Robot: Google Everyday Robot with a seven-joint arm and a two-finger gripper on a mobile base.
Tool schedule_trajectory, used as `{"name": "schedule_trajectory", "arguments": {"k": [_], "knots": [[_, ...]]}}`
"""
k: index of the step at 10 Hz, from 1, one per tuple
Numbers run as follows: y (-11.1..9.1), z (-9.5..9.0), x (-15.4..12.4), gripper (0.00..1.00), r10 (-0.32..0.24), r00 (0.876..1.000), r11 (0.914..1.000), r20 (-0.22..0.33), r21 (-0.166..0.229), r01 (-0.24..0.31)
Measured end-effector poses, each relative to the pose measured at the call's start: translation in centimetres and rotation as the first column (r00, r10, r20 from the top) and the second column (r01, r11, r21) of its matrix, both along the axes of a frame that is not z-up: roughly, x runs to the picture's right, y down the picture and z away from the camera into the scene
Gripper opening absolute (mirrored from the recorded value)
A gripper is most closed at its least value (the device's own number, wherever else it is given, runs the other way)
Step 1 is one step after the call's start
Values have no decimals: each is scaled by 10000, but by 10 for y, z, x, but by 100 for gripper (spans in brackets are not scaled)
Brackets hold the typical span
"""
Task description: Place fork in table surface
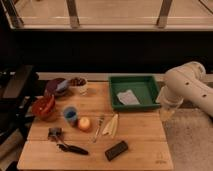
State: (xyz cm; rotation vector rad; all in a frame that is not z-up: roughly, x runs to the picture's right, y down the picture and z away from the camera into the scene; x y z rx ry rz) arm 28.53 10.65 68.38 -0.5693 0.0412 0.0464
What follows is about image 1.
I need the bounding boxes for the green plastic tray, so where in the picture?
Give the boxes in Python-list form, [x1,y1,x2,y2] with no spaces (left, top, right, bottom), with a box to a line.
[109,75,160,111]

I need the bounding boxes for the black equipment on left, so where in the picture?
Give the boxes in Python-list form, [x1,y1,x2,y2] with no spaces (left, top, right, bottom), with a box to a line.
[0,65,38,145]

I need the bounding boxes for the blue plastic cup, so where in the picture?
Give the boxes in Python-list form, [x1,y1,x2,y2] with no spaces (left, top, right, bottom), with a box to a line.
[63,107,78,127]

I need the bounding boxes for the light blue spoon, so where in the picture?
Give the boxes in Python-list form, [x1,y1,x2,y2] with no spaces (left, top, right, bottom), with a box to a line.
[56,80,69,92]

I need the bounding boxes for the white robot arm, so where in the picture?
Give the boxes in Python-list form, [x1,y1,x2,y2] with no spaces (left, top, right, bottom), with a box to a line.
[156,61,213,121]

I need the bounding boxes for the black rectangular block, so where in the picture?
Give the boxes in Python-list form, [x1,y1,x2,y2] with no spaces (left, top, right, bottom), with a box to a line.
[105,141,128,161]

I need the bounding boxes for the white crumpled cloth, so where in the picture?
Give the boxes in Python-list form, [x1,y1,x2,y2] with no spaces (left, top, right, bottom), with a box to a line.
[117,90,140,105]

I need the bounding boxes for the black handled utensil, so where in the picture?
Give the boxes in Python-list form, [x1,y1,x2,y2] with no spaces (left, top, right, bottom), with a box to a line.
[57,144,89,155]

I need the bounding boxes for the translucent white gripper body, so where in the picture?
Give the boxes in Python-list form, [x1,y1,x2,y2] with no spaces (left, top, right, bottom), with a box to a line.
[159,100,183,122]

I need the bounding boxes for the dark maroon bowl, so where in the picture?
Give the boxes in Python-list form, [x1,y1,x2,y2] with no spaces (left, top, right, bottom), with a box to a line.
[45,78,68,97]

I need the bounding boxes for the silver metal fork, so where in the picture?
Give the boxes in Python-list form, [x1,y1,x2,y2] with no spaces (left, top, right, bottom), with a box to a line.
[93,115,104,143]

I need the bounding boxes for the clear glass with dark contents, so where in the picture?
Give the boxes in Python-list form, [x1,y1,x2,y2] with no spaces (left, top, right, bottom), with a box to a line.
[69,77,88,95]

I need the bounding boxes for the red plastic bowl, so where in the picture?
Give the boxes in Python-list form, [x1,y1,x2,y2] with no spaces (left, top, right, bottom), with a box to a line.
[31,95,55,120]

